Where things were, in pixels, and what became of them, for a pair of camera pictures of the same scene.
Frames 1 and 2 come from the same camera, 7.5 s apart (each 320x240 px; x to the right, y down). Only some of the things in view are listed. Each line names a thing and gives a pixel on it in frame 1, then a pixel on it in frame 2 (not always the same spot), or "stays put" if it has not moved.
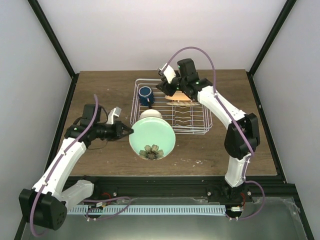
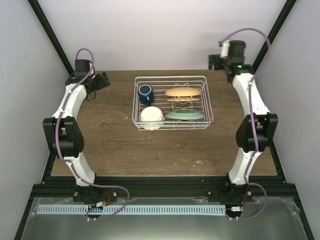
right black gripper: [166, 89] -> [215, 58]
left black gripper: [119, 127] -> [100, 84]
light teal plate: [153, 138] -> [185, 114]
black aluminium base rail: [268, 188] stays put
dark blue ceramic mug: [146, 97] stays put
